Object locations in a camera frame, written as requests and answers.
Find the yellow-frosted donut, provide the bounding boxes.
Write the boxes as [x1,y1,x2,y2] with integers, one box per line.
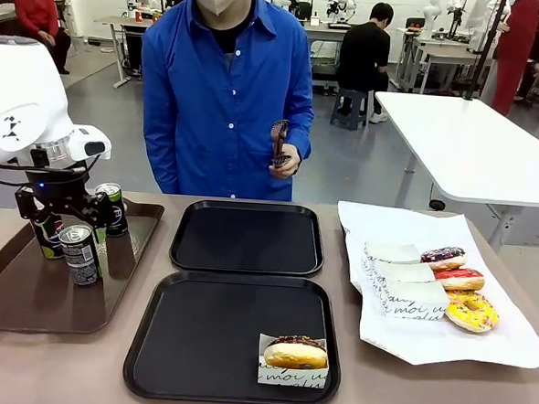
[377,277,452,323]

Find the large black plastic tray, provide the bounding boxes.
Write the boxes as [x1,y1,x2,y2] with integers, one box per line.
[122,266,348,404]

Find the person's left forearm blue sleeve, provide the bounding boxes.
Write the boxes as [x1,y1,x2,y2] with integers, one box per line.
[270,91,317,169]

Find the black Pepsi can logo side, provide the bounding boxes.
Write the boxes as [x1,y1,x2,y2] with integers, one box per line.
[28,211,69,261]

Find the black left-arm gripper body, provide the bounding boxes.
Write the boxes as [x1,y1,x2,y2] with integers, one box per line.
[21,165,92,211]

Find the white background workbench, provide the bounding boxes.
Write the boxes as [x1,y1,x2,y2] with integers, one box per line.
[393,25,497,101]

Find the seated person in red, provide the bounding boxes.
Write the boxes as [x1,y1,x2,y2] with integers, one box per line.
[8,0,76,75]

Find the black pole stand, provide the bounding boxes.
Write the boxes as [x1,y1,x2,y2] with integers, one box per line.
[460,0,513,106]

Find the person in blue shirt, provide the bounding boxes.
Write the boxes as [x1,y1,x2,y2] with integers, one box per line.
[132,0,323,205]

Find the white paper sheet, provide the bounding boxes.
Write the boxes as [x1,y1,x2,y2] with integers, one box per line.
[328,200,539,374]

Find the chocolate glazed donut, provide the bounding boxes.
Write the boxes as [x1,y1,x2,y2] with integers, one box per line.
[262,333,330,372]

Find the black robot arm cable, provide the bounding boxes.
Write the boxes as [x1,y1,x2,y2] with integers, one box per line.
[0,148,93,195]

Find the person's right forearm blue sleeve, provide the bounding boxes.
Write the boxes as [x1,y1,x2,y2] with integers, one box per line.
[136,120,185,195]

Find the seated person in black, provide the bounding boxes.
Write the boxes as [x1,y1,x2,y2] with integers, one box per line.
[332,0,396,126]

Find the grey plastic stool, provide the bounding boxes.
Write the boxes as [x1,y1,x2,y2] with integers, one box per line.
[329,87,372,133]

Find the black Pepsi can barcode side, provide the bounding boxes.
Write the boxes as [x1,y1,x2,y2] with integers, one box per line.
[55,222,108,289]

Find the chocolate-topped donut in wrapper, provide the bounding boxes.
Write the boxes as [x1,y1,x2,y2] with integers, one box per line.
[256,333,333,391]

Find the dark metal tongs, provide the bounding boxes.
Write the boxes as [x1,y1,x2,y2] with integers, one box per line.
[268,118,297,172]

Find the white folding table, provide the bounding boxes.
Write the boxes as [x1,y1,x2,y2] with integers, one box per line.
[365,90,539,256]

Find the grey background workbench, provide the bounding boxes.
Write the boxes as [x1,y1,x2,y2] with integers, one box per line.
[90,13,154,91]

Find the standing person red apron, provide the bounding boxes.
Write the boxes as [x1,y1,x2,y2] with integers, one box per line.
[489,0,539,120]

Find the yellow sprinkled donut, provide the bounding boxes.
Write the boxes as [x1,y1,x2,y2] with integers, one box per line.
[443,288,502,336]

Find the small black plastic tray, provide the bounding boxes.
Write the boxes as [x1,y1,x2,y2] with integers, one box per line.
[167,197,328,281]

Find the brown plastic tray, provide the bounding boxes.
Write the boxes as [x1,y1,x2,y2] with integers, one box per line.
[0,191,166,342]

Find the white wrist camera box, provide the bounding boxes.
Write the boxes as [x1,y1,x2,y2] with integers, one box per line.
[64,123,114,164]

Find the black Pepsi can green top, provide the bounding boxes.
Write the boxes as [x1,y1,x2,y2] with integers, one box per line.
[90,181,132,239]

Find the person's left hand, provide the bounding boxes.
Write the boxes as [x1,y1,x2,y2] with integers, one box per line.
[269,142,304,182]

